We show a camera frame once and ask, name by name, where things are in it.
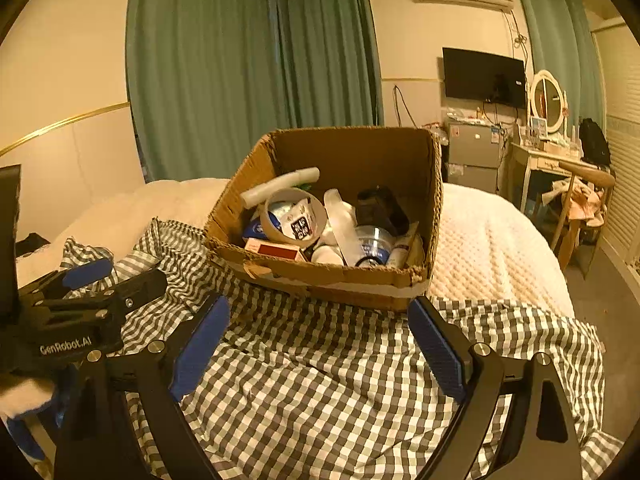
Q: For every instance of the blue white tissue pack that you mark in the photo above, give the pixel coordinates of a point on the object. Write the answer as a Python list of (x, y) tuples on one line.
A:
[(255, 230)]

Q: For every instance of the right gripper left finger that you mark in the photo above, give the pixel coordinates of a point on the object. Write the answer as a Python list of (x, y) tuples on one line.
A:
[(97, 439)]

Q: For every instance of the clear plastic round container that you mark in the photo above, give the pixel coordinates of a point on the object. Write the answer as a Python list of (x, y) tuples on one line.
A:
[(376, 244)]

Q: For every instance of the large green curtain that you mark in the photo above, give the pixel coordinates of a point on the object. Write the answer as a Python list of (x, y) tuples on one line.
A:
[(207, 78)]

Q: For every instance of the cream quilted blanket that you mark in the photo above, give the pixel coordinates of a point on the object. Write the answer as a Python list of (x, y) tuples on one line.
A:
[(486, 248)]

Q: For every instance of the right green curtain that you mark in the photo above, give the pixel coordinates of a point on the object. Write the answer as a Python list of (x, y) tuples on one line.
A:
[(561, 42)]

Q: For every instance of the brown cardboard box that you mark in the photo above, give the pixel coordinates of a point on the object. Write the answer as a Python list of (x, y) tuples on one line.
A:
[(377, 176)]

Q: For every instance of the red white cigarette box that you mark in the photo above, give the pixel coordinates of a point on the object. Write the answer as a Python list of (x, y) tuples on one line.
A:
[(276, 250)]

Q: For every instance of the white dressing table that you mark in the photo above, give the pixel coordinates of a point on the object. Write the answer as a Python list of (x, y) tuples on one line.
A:
[(522, 161)]

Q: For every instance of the gloved left hand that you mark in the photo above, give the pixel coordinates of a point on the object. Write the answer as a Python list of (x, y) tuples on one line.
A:
[(32, 410)]

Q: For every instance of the black wall television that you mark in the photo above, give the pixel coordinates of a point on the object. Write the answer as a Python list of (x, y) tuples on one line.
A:
[(484, 77)]

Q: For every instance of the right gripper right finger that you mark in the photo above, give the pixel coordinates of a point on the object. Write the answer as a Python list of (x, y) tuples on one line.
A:
[(538, 440)]

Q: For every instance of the white oval vanity mirror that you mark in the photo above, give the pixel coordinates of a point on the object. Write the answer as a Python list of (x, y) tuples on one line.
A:
[(548, 101)]

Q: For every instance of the white louvered wardrobe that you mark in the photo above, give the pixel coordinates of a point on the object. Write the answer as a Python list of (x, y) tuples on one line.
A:
[(618, 51)]

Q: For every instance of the brown tape roll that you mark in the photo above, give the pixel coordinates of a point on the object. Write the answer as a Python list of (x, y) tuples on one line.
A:
[(301, 225)]

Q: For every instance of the wooden chair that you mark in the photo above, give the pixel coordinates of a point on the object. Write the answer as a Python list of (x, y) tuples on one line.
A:
[(584, 197)]

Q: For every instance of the white purple tube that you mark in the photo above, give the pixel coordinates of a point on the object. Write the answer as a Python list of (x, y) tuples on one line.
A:
[(399, 254)]

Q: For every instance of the grey checked cloth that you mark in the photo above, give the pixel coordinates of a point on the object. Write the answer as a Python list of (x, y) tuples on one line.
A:
[(305, 389)]

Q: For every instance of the grey mini fridge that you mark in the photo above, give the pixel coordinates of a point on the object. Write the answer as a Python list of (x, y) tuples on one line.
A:
[(474, 155)]

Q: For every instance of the black backpack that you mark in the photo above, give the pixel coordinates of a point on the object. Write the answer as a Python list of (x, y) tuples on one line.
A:
[(594, 145)]

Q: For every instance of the white cylinder bottle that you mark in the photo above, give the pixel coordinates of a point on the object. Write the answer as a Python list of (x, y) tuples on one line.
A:
[(261, 192)]

